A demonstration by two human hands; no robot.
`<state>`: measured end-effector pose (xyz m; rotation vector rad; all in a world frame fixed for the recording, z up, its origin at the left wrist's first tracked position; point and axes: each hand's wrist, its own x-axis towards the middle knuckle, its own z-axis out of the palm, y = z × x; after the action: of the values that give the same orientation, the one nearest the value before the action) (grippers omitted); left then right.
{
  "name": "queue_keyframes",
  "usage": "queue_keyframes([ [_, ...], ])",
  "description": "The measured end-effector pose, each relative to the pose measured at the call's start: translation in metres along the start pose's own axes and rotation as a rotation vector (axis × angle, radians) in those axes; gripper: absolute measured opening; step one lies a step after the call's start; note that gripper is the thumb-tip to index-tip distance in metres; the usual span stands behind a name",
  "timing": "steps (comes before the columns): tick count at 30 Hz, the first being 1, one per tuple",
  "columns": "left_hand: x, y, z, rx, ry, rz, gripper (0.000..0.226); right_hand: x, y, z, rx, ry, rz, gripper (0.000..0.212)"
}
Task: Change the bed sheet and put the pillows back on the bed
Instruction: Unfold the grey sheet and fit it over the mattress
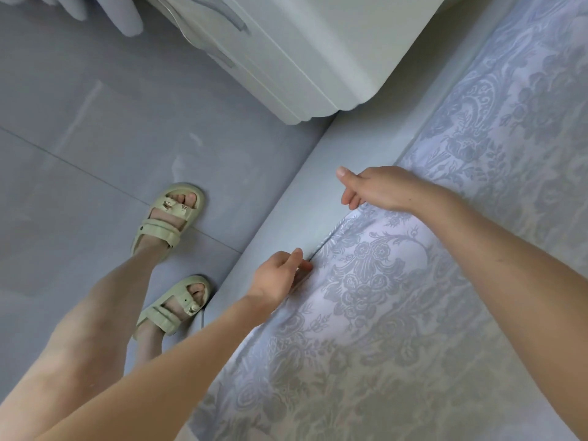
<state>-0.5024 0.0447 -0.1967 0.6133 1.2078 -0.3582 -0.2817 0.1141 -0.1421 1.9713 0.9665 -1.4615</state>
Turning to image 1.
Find person's right hand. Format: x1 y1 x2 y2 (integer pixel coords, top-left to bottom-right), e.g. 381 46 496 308
335 165 456 219

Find person's right leg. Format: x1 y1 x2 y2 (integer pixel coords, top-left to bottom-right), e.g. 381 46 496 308
131 326 167 368

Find beige strap sandal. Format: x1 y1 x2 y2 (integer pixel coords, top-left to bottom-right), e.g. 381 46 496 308
130 183 208 261
135 274 214 342

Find person's left leg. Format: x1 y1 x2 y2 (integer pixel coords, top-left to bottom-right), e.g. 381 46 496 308
0 243 171 441

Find person's right forearm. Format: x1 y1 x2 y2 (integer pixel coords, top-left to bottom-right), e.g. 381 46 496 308
418 188 588 441

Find person's left hand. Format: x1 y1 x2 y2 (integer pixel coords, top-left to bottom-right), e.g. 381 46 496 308
246 247 315 318

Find grey curtain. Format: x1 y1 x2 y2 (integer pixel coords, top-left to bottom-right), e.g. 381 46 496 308
0 0 146 39

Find person's left forearm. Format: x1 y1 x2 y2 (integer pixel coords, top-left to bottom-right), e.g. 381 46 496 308
37 296 272 441

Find person's leg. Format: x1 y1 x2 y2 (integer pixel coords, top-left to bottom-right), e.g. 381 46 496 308
131 326 167 368
0 243 171 441

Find cream nightstand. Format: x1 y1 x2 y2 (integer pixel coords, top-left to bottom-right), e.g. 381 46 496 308
142 0 447 126

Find blue-grey cloth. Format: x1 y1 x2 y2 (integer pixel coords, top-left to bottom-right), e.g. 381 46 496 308
188 0 588 441

